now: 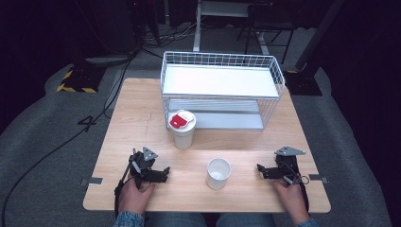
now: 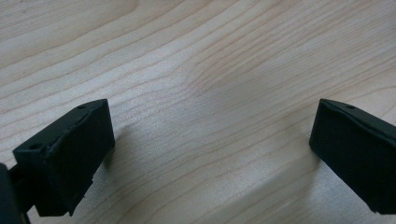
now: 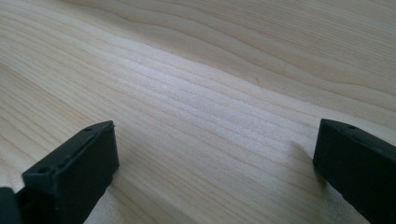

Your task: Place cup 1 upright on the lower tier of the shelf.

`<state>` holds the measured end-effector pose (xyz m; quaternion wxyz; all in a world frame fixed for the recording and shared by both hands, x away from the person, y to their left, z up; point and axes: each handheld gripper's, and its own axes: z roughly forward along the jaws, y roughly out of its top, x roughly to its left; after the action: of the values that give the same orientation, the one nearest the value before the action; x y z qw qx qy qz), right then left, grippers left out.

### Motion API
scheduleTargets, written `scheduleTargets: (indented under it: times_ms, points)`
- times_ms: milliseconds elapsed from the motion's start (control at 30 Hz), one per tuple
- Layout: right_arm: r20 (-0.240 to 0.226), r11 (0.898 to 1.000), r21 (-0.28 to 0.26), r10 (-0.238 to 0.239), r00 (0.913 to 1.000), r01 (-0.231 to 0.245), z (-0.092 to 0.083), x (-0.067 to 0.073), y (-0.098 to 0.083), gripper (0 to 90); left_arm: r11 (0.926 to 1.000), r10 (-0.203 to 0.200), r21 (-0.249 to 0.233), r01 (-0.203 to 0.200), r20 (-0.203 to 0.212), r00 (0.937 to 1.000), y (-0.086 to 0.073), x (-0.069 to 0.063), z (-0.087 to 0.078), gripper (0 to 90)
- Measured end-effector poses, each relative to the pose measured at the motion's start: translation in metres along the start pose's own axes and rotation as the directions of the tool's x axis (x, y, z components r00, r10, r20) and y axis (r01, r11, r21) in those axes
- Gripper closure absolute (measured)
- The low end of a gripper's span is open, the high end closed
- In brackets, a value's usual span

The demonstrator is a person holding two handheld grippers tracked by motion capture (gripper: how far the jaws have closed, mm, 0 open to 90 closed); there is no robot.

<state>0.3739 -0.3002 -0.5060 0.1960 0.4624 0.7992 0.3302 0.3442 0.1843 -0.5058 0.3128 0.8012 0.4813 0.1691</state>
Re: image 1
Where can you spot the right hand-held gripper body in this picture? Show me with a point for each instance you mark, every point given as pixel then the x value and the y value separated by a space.
pixel 288 165

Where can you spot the grey flat stand base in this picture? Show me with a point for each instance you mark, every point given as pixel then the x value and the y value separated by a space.
pixel 108 59

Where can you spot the person's leg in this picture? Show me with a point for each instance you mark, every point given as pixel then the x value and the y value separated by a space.
pixel 246 221
pixel 176 220

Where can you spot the white cup with red lid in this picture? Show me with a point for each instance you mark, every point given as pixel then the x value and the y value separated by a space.
pixel 183 132

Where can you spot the person's right hand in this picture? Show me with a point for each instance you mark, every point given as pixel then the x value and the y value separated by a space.
pixel 293 200

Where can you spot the black chair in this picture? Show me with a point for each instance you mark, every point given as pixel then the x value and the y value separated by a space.
pixel 268 19

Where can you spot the yellow black striped stand base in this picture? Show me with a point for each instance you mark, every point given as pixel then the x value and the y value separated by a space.
pixel 80 80

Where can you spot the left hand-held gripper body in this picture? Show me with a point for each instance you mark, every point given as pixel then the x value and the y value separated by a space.
pixel 143 164

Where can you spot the black stand with slanted pole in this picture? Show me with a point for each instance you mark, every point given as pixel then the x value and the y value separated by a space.
pixel 304 83

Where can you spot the person's left leg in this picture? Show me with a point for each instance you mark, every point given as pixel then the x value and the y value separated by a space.
pixel 176 220

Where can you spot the white desk frame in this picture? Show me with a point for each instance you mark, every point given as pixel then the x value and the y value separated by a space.
pixel 198 25

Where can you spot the grey metal table bracket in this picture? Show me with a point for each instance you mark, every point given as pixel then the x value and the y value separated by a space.
pixel 317 178
pixel 94 181

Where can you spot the person's left hand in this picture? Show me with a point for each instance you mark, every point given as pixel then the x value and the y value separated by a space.
pixel 134 198

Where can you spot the person's right leg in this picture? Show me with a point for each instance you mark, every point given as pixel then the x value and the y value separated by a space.
pixel 246 221

